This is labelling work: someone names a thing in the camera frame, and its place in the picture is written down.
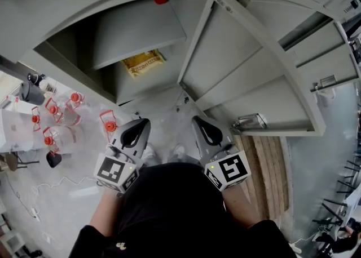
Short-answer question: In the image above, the yellow packet item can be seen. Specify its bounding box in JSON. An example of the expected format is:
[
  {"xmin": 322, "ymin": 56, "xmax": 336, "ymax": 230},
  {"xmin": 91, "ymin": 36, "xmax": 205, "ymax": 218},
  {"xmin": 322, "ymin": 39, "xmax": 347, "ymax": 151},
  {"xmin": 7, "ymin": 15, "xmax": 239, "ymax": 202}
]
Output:
[{"xmin": 119, "ymin": 49, "xmax": 166, "ymax": 79}]

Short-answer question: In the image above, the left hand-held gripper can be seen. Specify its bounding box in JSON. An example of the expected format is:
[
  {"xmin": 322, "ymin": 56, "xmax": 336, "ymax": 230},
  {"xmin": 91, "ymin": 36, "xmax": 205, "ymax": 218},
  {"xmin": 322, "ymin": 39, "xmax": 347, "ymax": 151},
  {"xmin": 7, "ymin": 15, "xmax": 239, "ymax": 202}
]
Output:
[{"xmin": 94, "ymin": 118, "xmax": 152, "ymax": 195}]

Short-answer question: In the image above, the black kettle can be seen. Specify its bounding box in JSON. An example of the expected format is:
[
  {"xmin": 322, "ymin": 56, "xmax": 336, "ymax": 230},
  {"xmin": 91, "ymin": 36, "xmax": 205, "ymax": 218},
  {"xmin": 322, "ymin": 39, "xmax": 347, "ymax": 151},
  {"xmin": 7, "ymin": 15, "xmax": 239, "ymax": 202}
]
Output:
[{"xmin": 17, "ymin": 72, "xmax": 46, "ymax": 106}]

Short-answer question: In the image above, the wooden pallet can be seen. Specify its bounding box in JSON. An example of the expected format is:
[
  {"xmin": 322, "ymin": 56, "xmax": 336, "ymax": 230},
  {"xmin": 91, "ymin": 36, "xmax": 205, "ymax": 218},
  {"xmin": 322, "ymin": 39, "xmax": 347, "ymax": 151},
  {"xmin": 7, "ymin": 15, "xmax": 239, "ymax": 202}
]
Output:
[{"xmin": 233, "ymin": 135, "xmax": 290, "ymax": 221}]

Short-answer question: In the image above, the brown stool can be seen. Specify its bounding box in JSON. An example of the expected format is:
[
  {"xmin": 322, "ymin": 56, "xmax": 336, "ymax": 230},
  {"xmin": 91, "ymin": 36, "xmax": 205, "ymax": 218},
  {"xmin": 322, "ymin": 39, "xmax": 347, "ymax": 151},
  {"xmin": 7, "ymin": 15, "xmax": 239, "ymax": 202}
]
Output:
[{"xmin": 0, "ymin": 152, "xmax": 40, "ymax": 172}]

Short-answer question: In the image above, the white box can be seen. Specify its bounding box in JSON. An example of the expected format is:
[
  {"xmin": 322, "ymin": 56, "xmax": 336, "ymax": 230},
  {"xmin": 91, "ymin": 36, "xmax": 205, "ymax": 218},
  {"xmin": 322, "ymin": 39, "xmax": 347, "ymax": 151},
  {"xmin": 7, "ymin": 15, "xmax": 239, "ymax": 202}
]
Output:
[{"xmin": 0, "ymin": 108, "xmax": 39, "ymax": 153}]

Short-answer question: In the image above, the person's left shoe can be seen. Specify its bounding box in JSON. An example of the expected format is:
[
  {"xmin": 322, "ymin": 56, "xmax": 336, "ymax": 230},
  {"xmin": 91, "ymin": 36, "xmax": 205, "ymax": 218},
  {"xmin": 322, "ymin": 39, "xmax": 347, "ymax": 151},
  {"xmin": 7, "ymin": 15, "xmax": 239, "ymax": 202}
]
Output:
[{"xmin": 142, "ymin": 143, "xmax": 157, "ymax": 165}]

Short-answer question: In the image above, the clear water jug red cap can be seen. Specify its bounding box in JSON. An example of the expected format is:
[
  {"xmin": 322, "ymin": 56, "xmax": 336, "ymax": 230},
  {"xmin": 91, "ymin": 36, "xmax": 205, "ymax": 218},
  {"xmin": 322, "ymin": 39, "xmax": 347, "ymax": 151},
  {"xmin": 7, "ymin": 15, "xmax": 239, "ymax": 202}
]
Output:
[
  {"xmin": 99, "ymin": 109, "xmax": 118, "ymax": 143},
  {"xmin": 65, "ymin": 91, "xmax": 85, "ymax": 117},
  {"xmin": 45, "ymin": 97, "xmax": 83, "ymax": 127},
  {"xmin": 42, "ymin": 126, "xmax": 77, "ymax": 156},
  {"xmin": 30, "ymin": 106, "xmax": 42, "ymax": 132}
]

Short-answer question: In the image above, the grey locker shelf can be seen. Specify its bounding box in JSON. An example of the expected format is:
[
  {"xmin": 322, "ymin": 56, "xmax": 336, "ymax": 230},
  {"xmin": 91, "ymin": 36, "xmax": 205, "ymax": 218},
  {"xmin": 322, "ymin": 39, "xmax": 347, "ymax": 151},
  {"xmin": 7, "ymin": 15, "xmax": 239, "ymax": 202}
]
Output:
[{"xmin": 92, "ymin": 5, "xmax": 187, "ymax": 70}]

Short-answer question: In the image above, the metal door latch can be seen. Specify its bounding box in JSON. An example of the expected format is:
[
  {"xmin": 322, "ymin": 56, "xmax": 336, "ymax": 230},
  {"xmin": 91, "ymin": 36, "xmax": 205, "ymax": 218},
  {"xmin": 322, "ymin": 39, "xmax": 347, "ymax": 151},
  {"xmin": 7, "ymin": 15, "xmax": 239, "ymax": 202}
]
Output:
[
  {"xmin": 230, "ymin": 113, "xmax": 268, "ymax": 134},
  {"xmin": 310, "ymin": 74, "xmax": 338, "ymax": 93}
]

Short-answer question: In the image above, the person's right forearm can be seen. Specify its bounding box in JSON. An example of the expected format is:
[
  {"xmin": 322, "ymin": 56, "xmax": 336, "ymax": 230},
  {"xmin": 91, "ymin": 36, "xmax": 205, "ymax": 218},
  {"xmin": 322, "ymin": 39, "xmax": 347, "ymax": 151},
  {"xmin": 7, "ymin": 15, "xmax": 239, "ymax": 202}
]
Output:
[{"xmin": 221, "ymin": 179, "xmax": 262, "ymax": 229}]

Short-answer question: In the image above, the person's shoe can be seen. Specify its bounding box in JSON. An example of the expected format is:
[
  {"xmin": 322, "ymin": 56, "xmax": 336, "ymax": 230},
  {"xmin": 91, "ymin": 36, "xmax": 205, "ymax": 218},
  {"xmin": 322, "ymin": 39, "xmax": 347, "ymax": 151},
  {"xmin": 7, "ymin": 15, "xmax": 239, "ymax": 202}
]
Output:
[
  {"xmin": 142, "ymin": 143, "xmax": 157, "ymax": 165},
  {"xmin": 168, "ymin": 144, "xmax": 187, "ymax": 164}
]

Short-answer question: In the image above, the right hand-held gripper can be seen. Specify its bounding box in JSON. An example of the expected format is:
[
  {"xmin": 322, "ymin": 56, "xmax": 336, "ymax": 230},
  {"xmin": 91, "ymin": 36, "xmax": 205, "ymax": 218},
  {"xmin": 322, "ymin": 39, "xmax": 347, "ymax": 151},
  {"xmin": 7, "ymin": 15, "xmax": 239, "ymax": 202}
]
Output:
[{"xmin": 191, "ymin": 115, "xmax": 252, "ymax": 193}]

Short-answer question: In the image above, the person's left forearm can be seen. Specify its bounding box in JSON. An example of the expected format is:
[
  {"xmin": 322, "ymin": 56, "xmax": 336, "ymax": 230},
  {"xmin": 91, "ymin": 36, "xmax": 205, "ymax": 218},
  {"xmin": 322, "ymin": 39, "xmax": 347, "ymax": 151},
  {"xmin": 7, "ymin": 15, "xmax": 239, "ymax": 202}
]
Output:
[{"xmin": 89, "ymin": 186, "xmax": 125, "ymax": 235}]

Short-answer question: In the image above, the grey locker door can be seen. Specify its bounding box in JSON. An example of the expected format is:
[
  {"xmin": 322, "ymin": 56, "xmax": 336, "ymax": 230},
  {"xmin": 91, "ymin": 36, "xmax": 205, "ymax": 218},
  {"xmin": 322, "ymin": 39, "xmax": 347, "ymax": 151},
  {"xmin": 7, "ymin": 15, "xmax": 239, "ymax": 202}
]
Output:
[{"xmin": 177, "ymin": 0, "xmax": 324, "ymax": 137}]

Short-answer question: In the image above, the black bag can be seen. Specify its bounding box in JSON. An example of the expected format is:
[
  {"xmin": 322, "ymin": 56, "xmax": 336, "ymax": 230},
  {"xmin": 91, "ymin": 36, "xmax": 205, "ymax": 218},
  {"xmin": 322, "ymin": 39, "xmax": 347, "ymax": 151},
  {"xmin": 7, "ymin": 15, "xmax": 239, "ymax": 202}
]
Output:
[{"xmin": 46, "ymin": 151, "xmax": 63, "ymax": 169}]

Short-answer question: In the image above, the person's right shoe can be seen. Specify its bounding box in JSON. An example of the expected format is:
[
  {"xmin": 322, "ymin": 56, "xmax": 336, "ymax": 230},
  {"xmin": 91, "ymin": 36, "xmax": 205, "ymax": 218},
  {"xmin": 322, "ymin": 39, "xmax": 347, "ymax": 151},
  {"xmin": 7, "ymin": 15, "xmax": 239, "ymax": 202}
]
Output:
[{"xmin": 168, "ymin": 144, "xmax": 187, "ymax": 164}]

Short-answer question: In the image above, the person's black clothing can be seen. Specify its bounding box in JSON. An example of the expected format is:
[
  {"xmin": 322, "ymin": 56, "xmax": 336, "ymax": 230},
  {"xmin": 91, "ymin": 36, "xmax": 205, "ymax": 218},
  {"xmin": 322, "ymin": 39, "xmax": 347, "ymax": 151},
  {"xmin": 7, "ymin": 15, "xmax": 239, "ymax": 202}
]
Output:
[{"xmin": 68, "ymin": 162, "xmax": 297, "ymax": 258}]

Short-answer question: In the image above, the white cable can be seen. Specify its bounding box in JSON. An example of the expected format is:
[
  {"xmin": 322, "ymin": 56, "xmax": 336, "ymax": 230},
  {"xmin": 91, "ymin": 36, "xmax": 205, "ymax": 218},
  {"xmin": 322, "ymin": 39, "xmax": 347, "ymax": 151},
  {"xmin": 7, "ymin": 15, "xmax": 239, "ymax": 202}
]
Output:
[{"xmin": 5, "ymin": 176, "xmax": 98, "ymax": 220}]

